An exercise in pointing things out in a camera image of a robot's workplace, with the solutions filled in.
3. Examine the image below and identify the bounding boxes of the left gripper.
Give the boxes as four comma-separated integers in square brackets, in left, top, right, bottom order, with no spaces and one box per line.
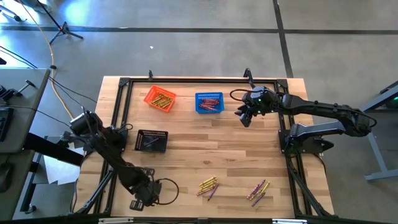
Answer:
[129,175,162,212]

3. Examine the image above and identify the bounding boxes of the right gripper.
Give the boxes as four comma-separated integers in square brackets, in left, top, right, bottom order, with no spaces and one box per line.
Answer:
[235,86,282,128]

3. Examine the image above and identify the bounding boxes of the blue plastic basket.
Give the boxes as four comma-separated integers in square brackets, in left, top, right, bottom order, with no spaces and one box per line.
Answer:
[195,92,225,114]

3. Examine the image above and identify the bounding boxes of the black plastic basket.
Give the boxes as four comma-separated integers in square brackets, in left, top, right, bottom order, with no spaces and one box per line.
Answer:
[134,129,169,153]

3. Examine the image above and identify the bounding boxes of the orange plastic basket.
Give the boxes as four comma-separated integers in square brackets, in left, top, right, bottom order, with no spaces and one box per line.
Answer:
[143,85,177,113]

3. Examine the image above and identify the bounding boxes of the magenta crayon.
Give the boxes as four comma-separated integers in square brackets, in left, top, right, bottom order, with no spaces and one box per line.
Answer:
[246,184,260,200]

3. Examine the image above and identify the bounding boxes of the white paper sheets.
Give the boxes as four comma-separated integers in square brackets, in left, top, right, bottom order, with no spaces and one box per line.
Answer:
[42,146,85,186]

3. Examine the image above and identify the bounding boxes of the black desk support beam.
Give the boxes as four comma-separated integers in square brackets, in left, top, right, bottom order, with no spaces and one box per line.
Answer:
[23,132,85,167]

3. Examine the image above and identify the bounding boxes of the dark grey desk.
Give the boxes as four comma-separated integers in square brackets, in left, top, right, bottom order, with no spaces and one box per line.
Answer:
[0,149,35,221]

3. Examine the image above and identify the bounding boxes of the black computer mouse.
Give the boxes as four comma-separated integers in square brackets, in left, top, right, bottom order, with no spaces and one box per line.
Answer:
[0,162,14,193]

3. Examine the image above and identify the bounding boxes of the black device with green light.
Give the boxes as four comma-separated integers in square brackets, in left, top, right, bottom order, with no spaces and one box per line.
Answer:
[381,83,398,110]

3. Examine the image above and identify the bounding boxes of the black keyboard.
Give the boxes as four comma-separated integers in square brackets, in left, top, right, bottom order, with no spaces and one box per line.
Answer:
[0,107,14,142]

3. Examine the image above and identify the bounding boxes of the black desk clamp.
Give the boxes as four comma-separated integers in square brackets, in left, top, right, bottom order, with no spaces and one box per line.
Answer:
[0,80,37,101]

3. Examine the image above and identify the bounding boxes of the black tripod stand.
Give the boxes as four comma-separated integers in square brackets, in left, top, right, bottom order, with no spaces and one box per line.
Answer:
[35,0,84,46]

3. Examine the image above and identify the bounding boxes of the grey chair base leg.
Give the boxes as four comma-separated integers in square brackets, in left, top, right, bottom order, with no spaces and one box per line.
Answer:
[0,4,23,23]

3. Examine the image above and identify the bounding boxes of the silver bracket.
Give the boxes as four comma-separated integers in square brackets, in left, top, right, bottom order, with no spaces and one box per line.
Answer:
[272,218,308,224]
[98,217,135,224]

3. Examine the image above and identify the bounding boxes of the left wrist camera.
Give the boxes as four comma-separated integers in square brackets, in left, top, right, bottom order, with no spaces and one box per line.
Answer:
[141,167,156,179]

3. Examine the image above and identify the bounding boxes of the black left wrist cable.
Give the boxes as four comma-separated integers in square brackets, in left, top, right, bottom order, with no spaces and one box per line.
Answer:
[155,177,180,206]

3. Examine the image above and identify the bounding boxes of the black metal table frame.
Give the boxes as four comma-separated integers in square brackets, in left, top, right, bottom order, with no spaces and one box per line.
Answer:
[74,76,335,218]

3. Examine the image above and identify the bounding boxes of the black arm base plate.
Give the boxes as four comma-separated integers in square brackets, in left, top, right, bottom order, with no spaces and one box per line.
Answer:
[83,124,128,152]
[278,129,335,156]

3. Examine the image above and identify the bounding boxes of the black floor cable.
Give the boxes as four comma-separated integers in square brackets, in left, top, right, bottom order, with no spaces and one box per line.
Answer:
[0,45,99,105]

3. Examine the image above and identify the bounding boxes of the grey metal table frame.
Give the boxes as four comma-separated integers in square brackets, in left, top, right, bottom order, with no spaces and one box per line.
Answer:
[342,80,398,182]

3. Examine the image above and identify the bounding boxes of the yellow floor cable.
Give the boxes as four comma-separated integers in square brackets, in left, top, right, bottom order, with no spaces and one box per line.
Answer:
[17,0,74,119]

